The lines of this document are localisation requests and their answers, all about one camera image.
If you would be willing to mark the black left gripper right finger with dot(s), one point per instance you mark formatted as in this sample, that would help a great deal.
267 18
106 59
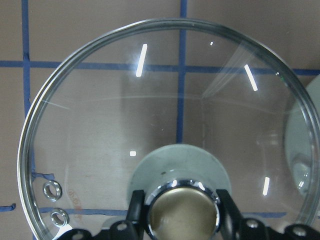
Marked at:
229 216

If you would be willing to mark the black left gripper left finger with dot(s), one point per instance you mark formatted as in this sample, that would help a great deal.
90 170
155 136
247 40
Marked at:
135 213

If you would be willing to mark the glass pot lid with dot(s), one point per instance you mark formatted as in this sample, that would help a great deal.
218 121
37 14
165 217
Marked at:
178 108

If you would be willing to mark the white electric cooking pot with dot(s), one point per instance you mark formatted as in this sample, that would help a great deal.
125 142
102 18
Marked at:
303 165

